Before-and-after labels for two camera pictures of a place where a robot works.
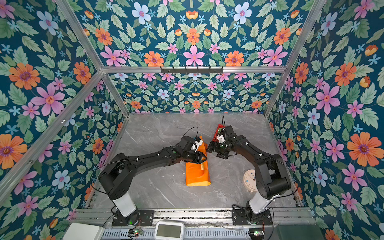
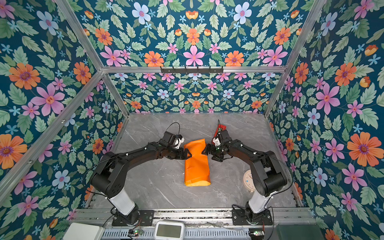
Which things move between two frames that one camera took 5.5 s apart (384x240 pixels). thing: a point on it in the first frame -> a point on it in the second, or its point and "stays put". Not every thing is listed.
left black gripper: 200,157 -> 180,156
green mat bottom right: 299,232 stays put
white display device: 169,230 stays put
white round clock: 249,181 stays put
